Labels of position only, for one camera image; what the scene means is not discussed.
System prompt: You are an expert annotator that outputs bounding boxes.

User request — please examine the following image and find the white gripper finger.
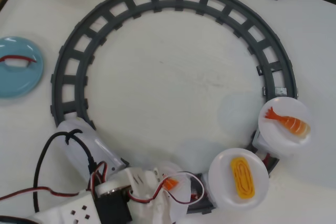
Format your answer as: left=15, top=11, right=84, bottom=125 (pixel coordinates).
left=136, top=189, right=174, bottom=224
left=125, top=167, right=165, bottom=193

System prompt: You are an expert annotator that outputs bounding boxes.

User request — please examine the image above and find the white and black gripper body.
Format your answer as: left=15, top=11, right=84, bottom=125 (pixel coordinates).
left=93, top=171, right=154, bottom=224

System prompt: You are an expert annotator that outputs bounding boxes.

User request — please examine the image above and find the orange salmon toy sushi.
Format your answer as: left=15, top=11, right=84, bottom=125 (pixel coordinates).
left=163, top=178, right=181, bottom=191

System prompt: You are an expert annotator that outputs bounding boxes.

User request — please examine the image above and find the white plate under salmon sushi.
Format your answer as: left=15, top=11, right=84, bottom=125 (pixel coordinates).
left=156, top=162, right=194, bottom=220

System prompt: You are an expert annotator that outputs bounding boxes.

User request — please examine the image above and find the white Shinkansen toy locomotive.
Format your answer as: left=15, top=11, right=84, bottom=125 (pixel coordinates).
left=56, top=118, right=127, bottom=183

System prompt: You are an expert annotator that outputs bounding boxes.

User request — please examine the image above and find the white plate under egg sushi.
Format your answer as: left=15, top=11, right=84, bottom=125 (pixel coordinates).
left=207, top=147, right=270, bottom=205

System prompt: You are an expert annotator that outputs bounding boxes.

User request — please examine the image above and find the yellow egg toy sushi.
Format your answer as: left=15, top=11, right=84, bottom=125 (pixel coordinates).
left=230, top=156, right=256, bottom=200

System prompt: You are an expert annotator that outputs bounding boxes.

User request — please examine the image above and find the blue dish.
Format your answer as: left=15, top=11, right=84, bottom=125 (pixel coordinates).
left=0, top=36, right=45, bottom=99

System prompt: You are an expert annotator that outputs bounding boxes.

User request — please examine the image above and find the orange shrimp toy sushi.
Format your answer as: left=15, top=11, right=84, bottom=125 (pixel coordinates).
left=264, top=106, right=311, bottom=137

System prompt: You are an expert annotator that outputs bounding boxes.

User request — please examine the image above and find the white plate under shrimp sushi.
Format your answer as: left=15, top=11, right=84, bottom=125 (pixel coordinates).
left=257, top=97, right=313, bottom=146

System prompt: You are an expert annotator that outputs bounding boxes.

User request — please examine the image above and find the red topped toy sushi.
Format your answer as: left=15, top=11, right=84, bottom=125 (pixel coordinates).
left=0, top=54, right=37, bottom=73

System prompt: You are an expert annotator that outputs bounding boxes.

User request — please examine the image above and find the white wagon carrying egg plate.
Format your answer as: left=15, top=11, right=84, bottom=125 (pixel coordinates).
left=200, top=172, right=218, bottom=207

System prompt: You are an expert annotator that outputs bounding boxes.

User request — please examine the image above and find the white wagon carrying shrimp plate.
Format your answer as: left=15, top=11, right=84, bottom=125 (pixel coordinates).
left=251, top=129, right=298, bottom=159

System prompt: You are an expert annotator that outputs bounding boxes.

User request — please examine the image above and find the grey circular toy train track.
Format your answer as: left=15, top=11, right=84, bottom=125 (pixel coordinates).
left=49, top=0, right=300, bottom=216

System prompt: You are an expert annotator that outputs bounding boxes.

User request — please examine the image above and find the white red black looped wire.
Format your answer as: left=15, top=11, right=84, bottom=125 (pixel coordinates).
left=152, top=172, right=206, bottom=205

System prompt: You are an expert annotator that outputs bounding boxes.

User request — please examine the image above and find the red black servo wire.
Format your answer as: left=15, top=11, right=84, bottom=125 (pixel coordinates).
left=0, top=186, right=87, bottom=201

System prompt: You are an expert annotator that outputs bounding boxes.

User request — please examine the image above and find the thick black cable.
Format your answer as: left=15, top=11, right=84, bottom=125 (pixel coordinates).
left=33, top=129, right=99, bottom=213

